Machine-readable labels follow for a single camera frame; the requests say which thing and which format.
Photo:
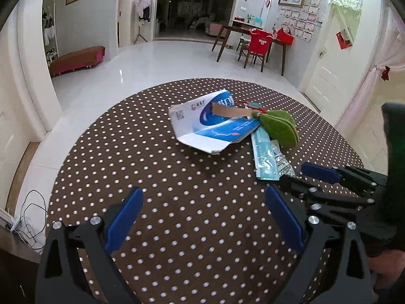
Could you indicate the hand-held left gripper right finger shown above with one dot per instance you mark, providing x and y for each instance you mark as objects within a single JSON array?
[{"x": 286, "y": 221}]

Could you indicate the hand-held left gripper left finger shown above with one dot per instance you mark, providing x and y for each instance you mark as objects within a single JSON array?
[{"x": 121, "y": 224}]

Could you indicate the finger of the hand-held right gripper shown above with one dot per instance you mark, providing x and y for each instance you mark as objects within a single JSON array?
[
  {"x": 326, "y": 198},
  {"x": 319, "y": 172}
]

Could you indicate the clear plastic wrapper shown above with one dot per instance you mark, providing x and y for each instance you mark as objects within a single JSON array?
[{"x": 282, "y": 162}]

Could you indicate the teal flat wrapper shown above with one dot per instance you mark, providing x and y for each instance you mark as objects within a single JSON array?
[{"x": 264, "y": 158}]

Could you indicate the green felt leaf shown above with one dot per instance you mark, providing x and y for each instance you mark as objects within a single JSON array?
[{"x": 278, "y": 126}]

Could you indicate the brown dotted round tablecloth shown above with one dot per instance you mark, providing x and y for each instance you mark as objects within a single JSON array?
[{"x": 158, "y": 164}]

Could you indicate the pink curtain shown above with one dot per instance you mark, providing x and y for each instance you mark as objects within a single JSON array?
[{"x": 370, "y": 79}]

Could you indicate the white panel door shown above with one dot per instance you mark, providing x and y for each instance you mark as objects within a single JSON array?
[{"x": 329, "y": 66}]

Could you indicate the red curtain bow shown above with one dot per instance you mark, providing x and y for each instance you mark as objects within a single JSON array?
[{"x": 385, "y": 73}]

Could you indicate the blue white carton box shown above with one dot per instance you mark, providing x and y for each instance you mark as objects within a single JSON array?
[{"x": 202, "y": 126}]

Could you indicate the red door decoration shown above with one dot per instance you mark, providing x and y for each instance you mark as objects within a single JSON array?
[{"x": 344, "y": 39}]

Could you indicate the red bag on table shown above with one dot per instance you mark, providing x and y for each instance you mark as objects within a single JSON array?
[{"x": 284, "y": 36}]

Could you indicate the chair with red cover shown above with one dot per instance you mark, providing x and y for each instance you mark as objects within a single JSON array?
[{"x": 261, "y": 42}]

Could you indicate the wooden dining table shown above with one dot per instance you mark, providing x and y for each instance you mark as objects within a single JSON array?
[{"x": 234, "y": 30}]

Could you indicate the brown padded bench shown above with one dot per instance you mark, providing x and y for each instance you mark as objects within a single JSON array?
[{"x": 79, "y": 58}]

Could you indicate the green door valance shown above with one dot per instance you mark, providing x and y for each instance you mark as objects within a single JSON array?
[{"x": 346, "y": 2}]

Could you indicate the white clothes rack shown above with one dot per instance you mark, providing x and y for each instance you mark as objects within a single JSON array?
[{"x": 50, "y": 34}]

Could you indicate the coat stand with clothes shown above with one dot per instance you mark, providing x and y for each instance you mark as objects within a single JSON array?
[{"x": 144, "y": 3}]

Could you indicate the rows of wall certificates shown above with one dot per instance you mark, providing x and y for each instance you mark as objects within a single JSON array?
[{"x": 300, "y": 22}]

